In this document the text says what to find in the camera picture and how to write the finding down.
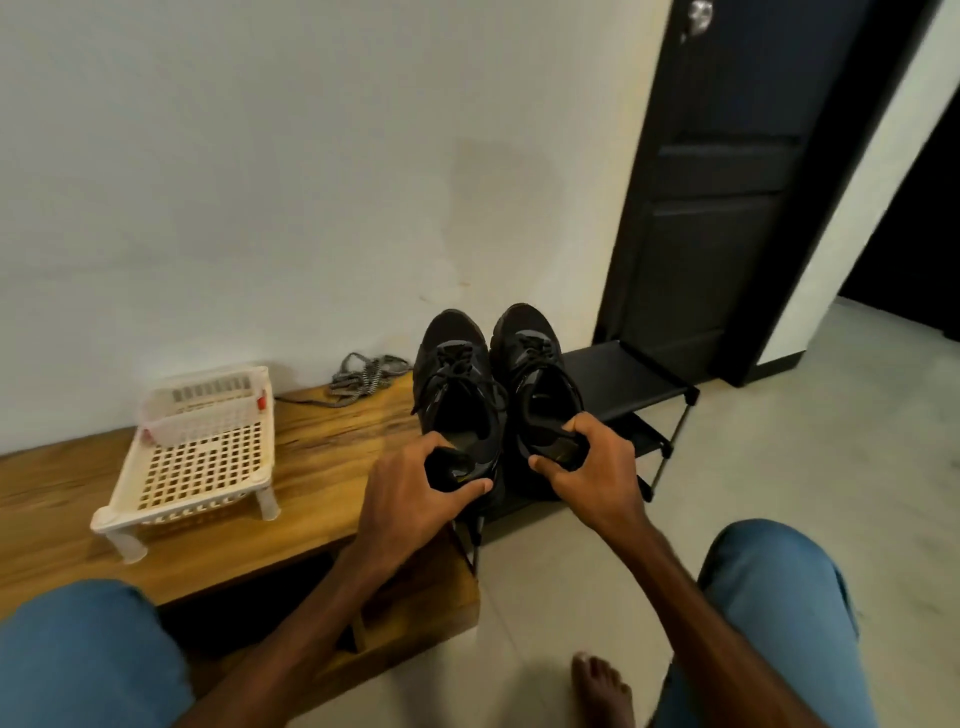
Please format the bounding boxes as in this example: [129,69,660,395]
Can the person's right hand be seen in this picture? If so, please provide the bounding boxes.
[529,412,654,549]

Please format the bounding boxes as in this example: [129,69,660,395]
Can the person's left hand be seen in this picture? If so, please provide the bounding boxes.
[352,430,497,587]

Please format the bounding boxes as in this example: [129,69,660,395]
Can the black shoe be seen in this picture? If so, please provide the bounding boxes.
[411,309,512,497]
[489,303,591,474]

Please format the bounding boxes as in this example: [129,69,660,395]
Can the single black shoelace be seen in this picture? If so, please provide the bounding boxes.
[510,333,581,437]

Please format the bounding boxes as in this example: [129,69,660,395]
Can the person's right forearm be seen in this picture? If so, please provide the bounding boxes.
[607,517,819,728]

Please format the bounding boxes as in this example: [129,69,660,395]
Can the person's left forearm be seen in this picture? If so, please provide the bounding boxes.
[180,540,437,728]

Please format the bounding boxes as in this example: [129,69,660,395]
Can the person's blue shorts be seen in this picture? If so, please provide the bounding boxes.
[0,519,879,728]

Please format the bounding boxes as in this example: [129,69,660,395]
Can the black shoe rack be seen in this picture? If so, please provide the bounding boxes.
[487,340,702,519]

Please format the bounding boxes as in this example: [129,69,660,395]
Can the low wooden table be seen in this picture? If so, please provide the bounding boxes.
[0,375,482,728]

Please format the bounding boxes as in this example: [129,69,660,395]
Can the small white plastic basket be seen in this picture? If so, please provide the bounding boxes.
[136,366,276,447]

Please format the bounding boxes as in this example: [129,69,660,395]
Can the large white plastic tray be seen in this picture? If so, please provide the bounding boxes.
[90,364,282,566]

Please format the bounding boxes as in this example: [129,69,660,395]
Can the dark door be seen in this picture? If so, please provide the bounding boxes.
[592,0,939,389]

